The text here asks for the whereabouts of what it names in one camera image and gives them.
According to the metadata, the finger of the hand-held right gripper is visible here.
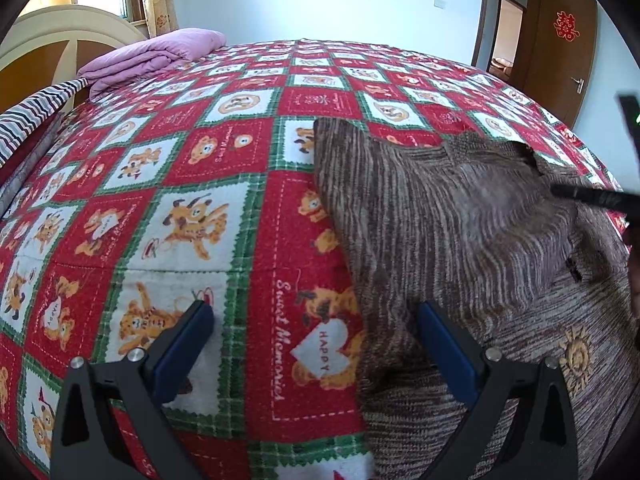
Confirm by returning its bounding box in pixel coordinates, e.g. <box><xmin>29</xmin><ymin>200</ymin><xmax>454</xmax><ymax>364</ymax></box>
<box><xmin>550</xmin><ymin>184</ymin><xmax>640</xmax><ymax>212</ymax></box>

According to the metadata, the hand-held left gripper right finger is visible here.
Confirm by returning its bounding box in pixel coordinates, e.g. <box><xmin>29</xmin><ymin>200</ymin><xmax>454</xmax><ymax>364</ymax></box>
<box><xmin>415</xmin><ymin>301</ymin><xmax>581</xmax><ymax>480</ymax></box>

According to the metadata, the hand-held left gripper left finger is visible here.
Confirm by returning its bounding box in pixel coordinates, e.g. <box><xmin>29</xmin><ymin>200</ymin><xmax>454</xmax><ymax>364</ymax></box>
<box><xmin>50</xmin><ymin>300</ymin><xmax>216</xmax><ymax>480</ymax></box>

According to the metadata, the brown striped knit sweater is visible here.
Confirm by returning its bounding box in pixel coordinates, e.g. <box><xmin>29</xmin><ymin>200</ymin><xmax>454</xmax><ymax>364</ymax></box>
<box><xmin>312</xmin><ymin>117</ymin><xmax>640</xmax><ymax>480</ymax></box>

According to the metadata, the brown wooden door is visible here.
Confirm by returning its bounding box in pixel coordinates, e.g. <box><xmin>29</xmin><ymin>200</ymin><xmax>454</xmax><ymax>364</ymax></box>
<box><xmin>520</xmin><ymin>0</ymin><xmax>598</xmax><ymax>121</ymax></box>

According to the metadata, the red paper door decoration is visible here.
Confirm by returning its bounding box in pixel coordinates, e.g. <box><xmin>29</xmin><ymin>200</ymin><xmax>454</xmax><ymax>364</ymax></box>
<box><xmin>552</xmin><ymin>9</ymin><xmax>581</xmax><ymax>41</ymax></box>

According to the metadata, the red bear printed blanket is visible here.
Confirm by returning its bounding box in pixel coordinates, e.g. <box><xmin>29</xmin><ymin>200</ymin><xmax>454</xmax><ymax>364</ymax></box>
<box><xmin>0</xmin><ymin>39</ymin><xmax>631</xmax><ymax>480</ymax></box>

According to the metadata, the striped cloth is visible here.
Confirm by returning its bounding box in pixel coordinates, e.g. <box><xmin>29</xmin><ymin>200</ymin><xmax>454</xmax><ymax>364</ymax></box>
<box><xmin>0</xmin><ymin>78</ymin><xmax>88</xmax><ymax>168</ymax></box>

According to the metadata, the pink folded quilt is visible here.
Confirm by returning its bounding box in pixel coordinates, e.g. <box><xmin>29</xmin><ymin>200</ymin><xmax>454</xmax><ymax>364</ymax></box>
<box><xmin>77</xmin><ymin>28</ymin><xmax>227</xmax><ymax>101</ymax></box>

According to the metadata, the cream wooden headboard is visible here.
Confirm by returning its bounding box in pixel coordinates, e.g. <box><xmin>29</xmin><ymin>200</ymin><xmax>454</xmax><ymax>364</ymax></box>
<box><xmin>0</xmin><ymin>6</ymin><xmax>148</xmax><ymax>113</ymax></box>

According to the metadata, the wooden door frame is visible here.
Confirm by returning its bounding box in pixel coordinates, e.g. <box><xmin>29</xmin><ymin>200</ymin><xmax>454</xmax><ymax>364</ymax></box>
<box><xmin>472</xmin><ymin>0</ymin><xmax>543</xmax><ymax>86</ymax></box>

